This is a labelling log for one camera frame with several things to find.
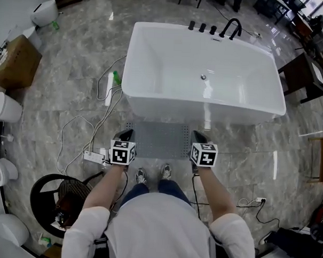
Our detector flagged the white ceramic pedestal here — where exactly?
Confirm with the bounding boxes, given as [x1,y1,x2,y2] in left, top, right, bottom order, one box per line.
[22,26,44,51]

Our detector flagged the person's right forearm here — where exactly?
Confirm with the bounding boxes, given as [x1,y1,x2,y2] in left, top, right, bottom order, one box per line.
[196,166,240,223]

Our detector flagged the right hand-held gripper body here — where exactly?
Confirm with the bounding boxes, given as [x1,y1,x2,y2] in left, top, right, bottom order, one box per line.
[188,129,220,174]

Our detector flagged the white bathtub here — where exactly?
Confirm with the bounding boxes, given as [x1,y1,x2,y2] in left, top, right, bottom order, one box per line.
[119,20,290,129]

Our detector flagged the thin white looped cable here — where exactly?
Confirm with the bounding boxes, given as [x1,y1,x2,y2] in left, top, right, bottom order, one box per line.
[55,114,98,177]

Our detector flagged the red equipment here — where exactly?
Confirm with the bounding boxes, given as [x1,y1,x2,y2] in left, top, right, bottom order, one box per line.
[311,204,323,227]

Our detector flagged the white parts bundle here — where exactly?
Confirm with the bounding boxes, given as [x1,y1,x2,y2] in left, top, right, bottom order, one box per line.
[0,32,11,72]

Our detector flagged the brown wooden desk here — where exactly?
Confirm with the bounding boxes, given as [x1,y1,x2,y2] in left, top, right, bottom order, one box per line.
[293,12,316,40]

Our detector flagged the white power strip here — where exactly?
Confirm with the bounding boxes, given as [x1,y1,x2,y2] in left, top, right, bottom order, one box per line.
[83,150,107,163]

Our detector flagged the person's sneaker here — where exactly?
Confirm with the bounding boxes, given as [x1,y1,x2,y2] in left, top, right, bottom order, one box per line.
[160,163,174,181]
[135,167,147,185]

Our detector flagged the translucent studded bath mat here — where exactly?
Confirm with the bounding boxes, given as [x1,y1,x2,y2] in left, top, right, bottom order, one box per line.
[122,120,194,161]

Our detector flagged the black curved faucet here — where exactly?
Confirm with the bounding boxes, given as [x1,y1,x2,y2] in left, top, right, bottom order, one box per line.
[218,18,243,41]

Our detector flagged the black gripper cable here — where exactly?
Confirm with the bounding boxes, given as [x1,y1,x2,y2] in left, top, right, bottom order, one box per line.
[110,169,130,215]
[190,173,283,228]

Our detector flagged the black round wicker chair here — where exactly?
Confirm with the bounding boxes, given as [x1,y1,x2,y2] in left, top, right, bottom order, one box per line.
[28,173,107,241]

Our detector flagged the dark bag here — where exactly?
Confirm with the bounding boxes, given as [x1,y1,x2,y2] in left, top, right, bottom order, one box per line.
[263,226,323,256]

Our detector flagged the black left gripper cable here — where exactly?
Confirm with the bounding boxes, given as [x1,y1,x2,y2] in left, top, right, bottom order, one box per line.
[110,169,130,215]

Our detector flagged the large brown cardboard box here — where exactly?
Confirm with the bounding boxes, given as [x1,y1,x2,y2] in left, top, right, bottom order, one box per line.
[0,34,44,91]

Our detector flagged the person's left sneaker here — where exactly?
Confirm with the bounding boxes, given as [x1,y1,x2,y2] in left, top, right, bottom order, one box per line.
[135,167,147,185]

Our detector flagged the person's white shirt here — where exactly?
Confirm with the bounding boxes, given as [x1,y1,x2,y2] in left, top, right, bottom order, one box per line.
[61,188,258,258]

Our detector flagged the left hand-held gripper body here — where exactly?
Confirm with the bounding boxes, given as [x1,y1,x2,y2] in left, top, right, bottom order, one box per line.
[107,127,138,168]

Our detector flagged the white hose cable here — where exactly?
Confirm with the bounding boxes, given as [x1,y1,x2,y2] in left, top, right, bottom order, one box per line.
[96,53,127,102]

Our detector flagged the white toilet with open lid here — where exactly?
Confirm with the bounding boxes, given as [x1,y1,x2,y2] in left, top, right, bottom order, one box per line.
[0,155,20,189]

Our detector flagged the white power strip cable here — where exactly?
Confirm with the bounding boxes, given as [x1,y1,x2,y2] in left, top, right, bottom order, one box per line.
[90,87,124,154]

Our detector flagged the dark wooden vanity cabinet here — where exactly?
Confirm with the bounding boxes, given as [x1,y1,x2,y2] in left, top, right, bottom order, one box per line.
[276,50,323,105]

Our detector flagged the green white spray bottle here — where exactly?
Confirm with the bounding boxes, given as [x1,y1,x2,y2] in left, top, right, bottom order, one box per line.
[37,232,53,247]

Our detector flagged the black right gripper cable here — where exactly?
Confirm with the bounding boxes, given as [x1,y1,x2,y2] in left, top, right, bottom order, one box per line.
[190,173,283,228]

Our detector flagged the person's left forearm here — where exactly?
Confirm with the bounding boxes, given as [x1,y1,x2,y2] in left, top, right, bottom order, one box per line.
[82,162,129,212]

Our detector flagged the black table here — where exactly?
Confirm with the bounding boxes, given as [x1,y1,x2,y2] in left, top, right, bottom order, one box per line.
[253,0,293,25]

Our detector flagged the person's blue jeans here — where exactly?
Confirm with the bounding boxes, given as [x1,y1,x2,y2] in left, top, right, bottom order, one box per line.
[120,177,193,208]

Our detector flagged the white cable with plug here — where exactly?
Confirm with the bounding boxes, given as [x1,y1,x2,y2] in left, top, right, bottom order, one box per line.
[241,29,263,39]

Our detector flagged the person's right sneaker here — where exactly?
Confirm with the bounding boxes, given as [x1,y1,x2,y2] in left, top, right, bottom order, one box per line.
[160,163,174,181]

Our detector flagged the white adapter cable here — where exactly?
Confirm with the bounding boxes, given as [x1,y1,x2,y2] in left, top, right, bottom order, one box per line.
[237,197,258,209]

